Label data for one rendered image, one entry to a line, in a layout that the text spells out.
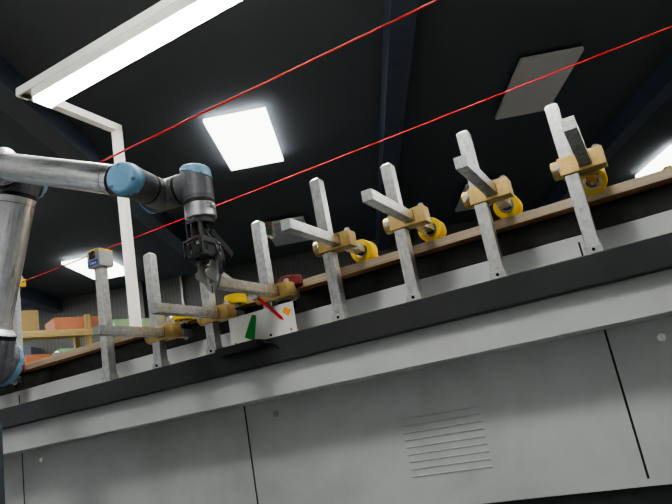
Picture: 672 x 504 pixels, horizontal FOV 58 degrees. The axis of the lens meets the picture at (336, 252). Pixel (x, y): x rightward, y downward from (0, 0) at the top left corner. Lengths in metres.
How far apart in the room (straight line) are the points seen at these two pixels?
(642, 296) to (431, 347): 0.56
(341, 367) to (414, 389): 0.27
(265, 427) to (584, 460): 1.07
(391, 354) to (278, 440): 0.64
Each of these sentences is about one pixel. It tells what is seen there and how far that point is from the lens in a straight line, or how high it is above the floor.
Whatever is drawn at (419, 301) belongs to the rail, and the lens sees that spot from 1.75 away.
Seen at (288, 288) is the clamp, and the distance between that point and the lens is 1.98.
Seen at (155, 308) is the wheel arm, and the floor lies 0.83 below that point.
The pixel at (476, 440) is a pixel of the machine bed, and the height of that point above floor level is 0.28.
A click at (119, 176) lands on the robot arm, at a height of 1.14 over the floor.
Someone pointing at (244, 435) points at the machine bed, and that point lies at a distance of 2.35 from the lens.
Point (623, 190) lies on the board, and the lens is 1.88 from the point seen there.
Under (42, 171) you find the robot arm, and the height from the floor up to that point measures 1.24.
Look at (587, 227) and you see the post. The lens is 1.70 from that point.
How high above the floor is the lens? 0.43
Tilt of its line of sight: 15 degrees up
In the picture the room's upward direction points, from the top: 11 degrees counter-clockwise
